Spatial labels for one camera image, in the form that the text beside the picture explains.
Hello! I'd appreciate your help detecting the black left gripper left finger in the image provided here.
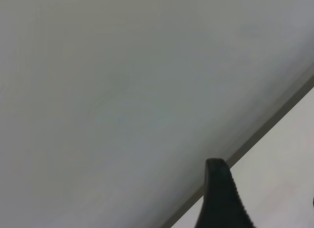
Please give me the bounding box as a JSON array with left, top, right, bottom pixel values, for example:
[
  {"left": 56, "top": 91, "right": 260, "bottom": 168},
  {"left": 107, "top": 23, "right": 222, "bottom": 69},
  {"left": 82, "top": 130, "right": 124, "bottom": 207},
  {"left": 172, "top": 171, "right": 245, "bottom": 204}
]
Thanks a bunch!
[{"left": 194, "top": 158, "right": 256, "bottom": 228}]

